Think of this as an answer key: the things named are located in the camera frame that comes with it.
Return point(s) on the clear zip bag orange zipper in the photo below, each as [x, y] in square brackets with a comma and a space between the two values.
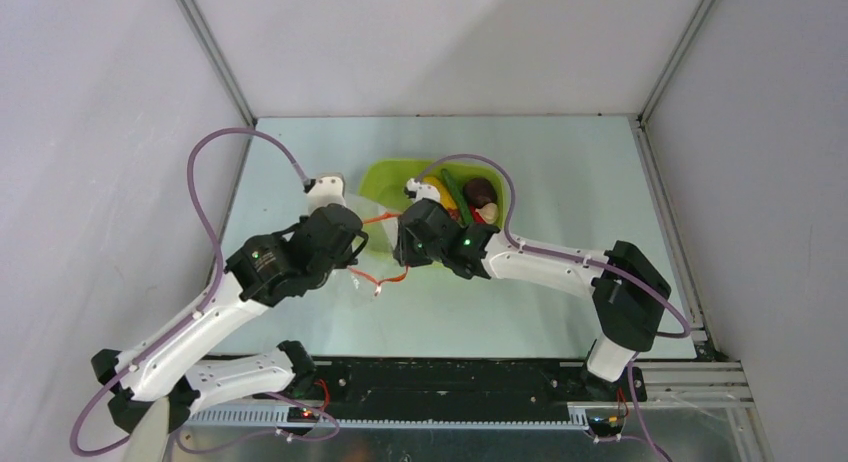
[376, 268]

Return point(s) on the dark purple mangosteen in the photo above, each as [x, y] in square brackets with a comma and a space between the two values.
[479, 192]

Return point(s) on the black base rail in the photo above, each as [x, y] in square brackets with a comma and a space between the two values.
[451, 390]

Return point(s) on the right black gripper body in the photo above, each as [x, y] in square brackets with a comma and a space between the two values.
[411, 227]

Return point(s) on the long green cucumber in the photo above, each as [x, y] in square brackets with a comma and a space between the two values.
[457, 195]

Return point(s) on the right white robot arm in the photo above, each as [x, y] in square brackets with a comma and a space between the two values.
[626, 290]

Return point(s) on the yellow corn cob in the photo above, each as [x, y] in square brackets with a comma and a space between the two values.
[446, 198]

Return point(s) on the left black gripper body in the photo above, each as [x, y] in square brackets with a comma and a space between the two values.
[321, 272]

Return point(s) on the white garlic bulb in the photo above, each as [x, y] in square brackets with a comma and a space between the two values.
[488, 213]

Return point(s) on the red chili pepper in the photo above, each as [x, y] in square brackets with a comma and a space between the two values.
[476, 217]

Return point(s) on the lime green plastic basin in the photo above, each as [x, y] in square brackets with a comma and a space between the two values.
[384, 183]

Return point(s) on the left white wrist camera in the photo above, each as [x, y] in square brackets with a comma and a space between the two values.
[325, 189]

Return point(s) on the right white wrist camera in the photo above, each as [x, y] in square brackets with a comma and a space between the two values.
[417, 190]

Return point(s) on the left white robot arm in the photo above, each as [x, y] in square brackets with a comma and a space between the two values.
[263, 272]

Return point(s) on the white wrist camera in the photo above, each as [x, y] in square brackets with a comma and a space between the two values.
[325, 189]
[417, 190]

